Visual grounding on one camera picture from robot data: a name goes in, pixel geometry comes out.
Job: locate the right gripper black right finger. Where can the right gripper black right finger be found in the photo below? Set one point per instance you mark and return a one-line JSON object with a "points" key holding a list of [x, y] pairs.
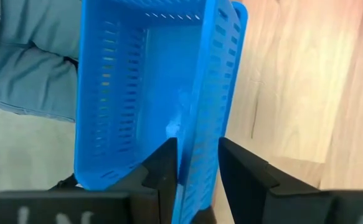
{"points": [[262, 193]]}

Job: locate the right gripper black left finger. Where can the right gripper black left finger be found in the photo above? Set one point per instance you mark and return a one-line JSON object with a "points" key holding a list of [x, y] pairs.
{"points": [[75, 208]]}

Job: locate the blue slotted plastic basket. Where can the blue slotted plastic basket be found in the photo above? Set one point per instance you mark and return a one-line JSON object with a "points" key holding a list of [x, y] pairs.
{"points": [[168, 77]]}

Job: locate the grey-blue cloth garment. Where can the grey-blue cloth garment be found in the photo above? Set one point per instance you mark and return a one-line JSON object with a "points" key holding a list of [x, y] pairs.
{"points": [[31, 71]]}

